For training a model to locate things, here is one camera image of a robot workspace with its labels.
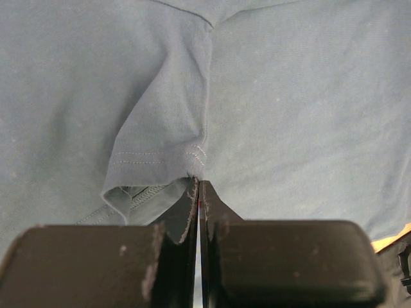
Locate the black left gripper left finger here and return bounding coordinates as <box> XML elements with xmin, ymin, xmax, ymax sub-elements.
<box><xmin>1</xmin><ymin>179</ymin><xmax>198</xmax><ymax>307</ymax></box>

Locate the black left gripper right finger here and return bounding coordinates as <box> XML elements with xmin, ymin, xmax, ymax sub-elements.
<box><xmin>198</xmin><ymin>181</ymin><xmax>387</xmax><ymax>307</ymax></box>

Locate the grey-blue t shirt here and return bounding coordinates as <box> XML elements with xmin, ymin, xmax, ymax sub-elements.
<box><xmin>1</xmin><ymin>1</ymin><xmax>410</xmax><ymax>251</ymax></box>

